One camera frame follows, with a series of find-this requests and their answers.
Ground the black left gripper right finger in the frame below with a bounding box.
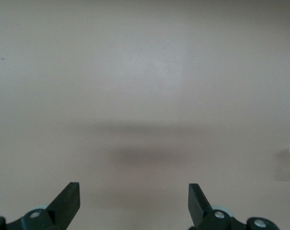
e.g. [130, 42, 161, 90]
[188, 184, 279, 230]

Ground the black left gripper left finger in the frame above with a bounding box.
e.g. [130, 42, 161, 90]
[0, 182, 80, 230]

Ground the brown table cover sheet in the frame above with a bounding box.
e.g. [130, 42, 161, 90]
[0, 0, 290, 230]

